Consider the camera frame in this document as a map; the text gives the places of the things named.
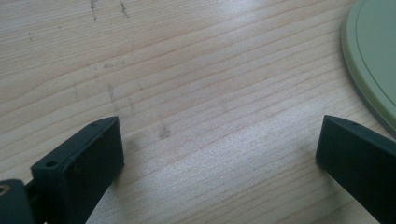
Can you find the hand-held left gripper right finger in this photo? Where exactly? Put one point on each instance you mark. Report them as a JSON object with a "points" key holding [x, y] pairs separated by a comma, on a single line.
{"points": [[361, 158]]}

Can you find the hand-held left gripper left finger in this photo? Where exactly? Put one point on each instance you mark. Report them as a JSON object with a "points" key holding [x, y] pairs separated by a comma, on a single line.
{"points": [[81, 169]]}

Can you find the green round plate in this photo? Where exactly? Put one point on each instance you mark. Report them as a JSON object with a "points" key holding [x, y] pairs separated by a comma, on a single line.
{"points": [[376, 53]]}

